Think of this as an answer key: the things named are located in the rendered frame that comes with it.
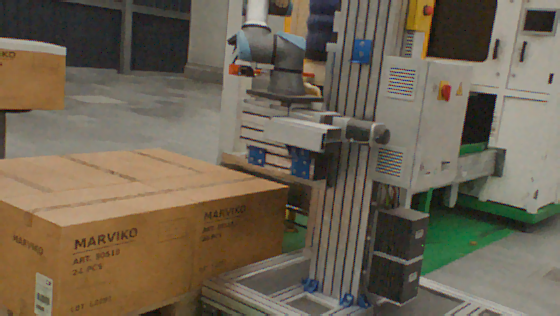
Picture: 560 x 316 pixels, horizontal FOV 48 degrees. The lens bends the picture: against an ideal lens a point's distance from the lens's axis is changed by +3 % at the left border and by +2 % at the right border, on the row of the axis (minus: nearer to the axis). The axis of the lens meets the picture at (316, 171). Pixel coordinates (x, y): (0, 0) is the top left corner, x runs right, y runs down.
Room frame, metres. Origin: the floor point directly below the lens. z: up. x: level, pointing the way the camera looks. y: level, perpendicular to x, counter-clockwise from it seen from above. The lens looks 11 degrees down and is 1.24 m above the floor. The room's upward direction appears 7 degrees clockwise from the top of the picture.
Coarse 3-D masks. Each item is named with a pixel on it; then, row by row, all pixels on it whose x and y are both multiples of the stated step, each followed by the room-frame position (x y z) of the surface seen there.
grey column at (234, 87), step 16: (240, 0) 4.29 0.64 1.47; (240, 16) 4.28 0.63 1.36; (224, 64) 4.34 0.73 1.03; (240, 64) 4.26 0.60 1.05; (224, 80) 4.34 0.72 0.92; (240, 80) 4.27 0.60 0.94; (224, 96) 4.33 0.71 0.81; (240, 96) 4.28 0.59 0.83; (224, 112) 4.32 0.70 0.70; (224, 128) 4.32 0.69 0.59; (224, 144) 4.31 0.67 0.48; (240, 144) 4.31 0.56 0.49
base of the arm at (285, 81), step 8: (280, 72) 2.40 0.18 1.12; (288, 72) 2.40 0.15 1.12; (296, 72) 2.41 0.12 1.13; (272, 80) 2.42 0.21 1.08; (280, 80) 2.40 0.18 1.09; (288, 80) 2.40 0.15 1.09; (296, 80) 2.41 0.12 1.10; (272, 88) 2.40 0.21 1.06; (280, 88) 2.38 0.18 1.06; (288, 88) 2.39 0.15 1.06; (296, 88) 2.40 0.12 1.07; (304, 88) 2.45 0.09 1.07
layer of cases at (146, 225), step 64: (0, 192) 2.30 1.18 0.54; (64, 192) 2.40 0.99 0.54; (128, 192) 2.51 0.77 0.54; (192, 192) 2.63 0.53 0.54; (256, 192) 2.77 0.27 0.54; (0, 256) 2.21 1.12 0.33; (64, 256) 2.01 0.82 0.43; (128, 256) 2.22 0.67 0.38; (192, 256) 2.48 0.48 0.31; (256, 256) 2.81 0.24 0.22
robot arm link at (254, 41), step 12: (252, 0) 2.45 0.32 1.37; (264, 0) 2.46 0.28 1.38; (252, 12) 2.43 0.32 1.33; (264, 12) 2.44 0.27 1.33; (252, 24) 2.40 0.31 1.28; (264, 24) 2.41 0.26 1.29; (240, 36) 2.37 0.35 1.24; (252, 36) 2.38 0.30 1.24; (264, 36) 2.40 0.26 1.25; (240, 48) 2.37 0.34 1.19; (252, 48) 2.37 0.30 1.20; (264, 48) 2.38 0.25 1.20; (252, 60) 2.40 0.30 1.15; (264, 60) 2.40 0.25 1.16
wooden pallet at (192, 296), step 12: (168, 300) 2.39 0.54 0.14; (180, 300) 2.44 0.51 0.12; (192, 300) 2.49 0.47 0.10; (0, 312) 2.20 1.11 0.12; (12, 312) 2.19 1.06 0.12; (132, 312) 2.24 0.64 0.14; (144, 312) 2.29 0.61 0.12; (168, 312) 2.45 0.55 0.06; (180, 312) 2.44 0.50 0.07; (192, 312) 2.50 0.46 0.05
